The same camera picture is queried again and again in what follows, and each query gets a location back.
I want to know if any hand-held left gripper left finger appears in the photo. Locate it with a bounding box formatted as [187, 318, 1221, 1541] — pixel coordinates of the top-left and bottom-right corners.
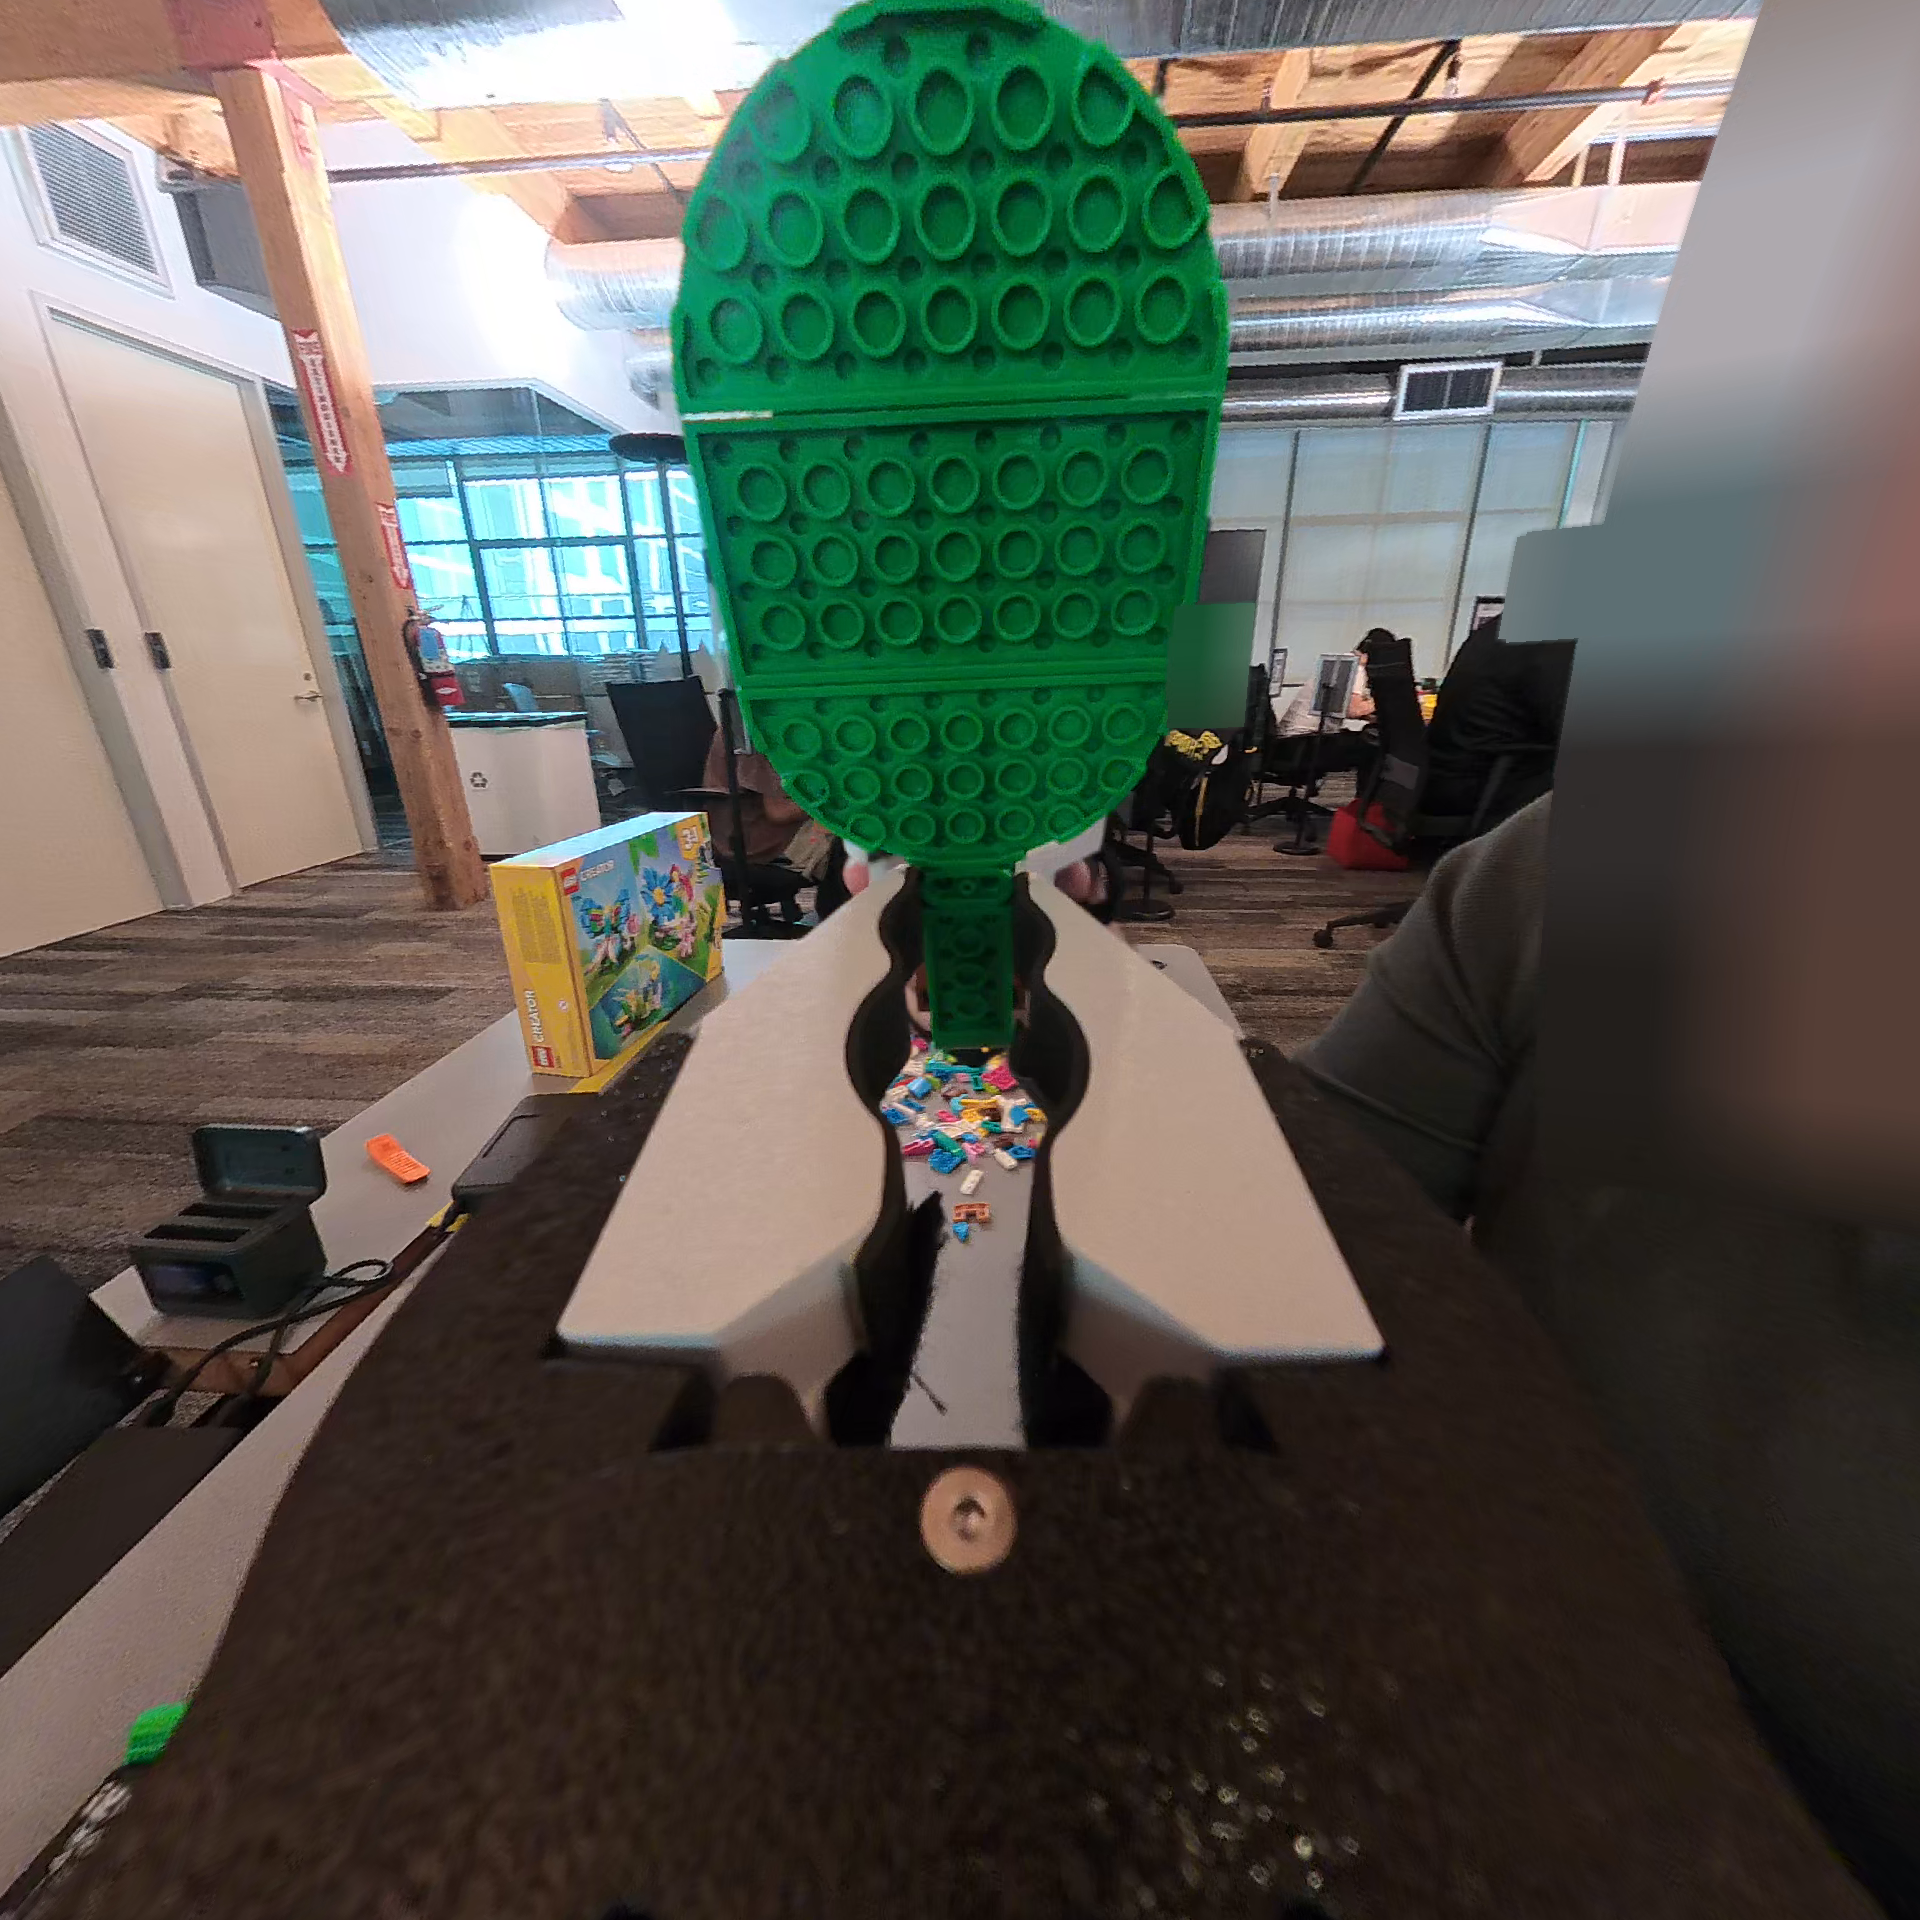
[556, 870, 948, 1446]

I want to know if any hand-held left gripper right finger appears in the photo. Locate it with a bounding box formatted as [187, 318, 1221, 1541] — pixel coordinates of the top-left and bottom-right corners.
[1011, 870, 1384, 1450]

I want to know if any green studded brick plate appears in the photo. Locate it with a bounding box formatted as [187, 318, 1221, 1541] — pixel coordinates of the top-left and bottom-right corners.
[669, 0, 1231, 1052]

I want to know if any black flat device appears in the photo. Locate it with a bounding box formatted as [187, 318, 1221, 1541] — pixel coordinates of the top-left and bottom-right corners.
[449, 1089, 579, 1209]

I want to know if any yellow toy brick box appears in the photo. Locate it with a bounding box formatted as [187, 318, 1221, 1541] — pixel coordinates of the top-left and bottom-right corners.
[489, 810, 727, 1082]

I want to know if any pile of small colourful bricks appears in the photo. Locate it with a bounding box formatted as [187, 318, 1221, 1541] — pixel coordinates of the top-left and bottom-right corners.
[879, 1034, 1051, 1248]

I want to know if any person's grey sleeved right arm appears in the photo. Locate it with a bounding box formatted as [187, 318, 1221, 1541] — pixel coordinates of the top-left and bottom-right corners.
[1297, 793, 1555, 1223]

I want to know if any black and yellow bag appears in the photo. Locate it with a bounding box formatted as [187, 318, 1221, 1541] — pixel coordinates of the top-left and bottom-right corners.
[1162, 729, 1255, 852]

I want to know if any white recycling bin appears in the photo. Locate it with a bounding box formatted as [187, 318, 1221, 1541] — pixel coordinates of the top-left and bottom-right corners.
[446, 711, 604, 855]

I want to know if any black office chair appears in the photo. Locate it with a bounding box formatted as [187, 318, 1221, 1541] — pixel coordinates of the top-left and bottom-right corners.
[604, 676, 721, 823]
[1312, 615, 1569, 951]

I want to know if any black battery charger case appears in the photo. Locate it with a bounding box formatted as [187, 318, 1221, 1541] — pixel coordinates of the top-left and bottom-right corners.
[126, 1125, 329, 1320]

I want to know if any black laptop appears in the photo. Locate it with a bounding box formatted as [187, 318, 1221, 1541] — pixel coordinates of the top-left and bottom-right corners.
[0, 1257, 248, 1675]

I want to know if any white door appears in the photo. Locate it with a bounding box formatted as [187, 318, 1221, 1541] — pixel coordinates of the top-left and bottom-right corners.
[45, 306, 369, 901]
[0, 462, 167, 963]

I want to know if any black cable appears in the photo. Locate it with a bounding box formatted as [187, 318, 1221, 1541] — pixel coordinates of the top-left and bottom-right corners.
[151, 1257, 394, 1428]

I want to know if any wooden support post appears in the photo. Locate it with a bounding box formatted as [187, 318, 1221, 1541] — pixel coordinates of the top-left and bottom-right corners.
[210, 70, 489, 907]

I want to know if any silver ventilation duct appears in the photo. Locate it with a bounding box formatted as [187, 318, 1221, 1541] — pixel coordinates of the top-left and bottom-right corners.
[1210, 196, 1668, 357]

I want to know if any white wall vent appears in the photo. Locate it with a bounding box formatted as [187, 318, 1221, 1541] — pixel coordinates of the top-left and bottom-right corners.
[24, 121, 167, 286]

